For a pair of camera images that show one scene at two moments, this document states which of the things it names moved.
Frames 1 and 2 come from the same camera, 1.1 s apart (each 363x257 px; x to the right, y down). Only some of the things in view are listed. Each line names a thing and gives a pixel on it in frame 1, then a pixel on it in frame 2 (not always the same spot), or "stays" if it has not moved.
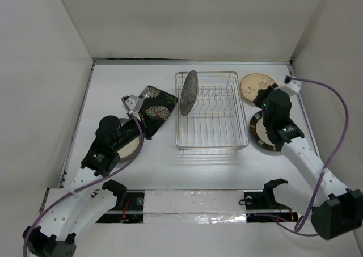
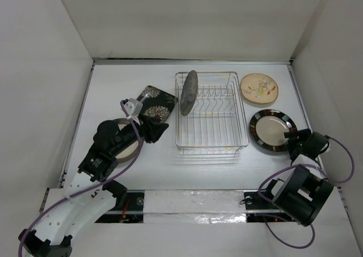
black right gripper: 262,93 to 302,135
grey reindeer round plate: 189,93 stays
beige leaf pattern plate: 250,83 stays
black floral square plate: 157,105 stays
